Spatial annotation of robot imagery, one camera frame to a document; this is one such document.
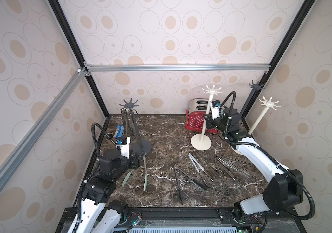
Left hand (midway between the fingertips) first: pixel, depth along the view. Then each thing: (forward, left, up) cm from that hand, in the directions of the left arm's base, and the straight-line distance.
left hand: (143, 150), depth 69 cm
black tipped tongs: (+2, -17, -25) cm, 30 cm away
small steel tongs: (+10, -27, -25) cm, 38 cm away
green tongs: (-1, +2, -27) cm, 27 cm away
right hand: (+23, -37, +3) cm, 44 cm away
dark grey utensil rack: (+18, +7, -23) cm, 30 cm away
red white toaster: (+33, -30, -13) cm, 47 cm away
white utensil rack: (+18, -34, -19) cm, 43 cm away
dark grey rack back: (+51, -73, +2) cm, 89 cm away
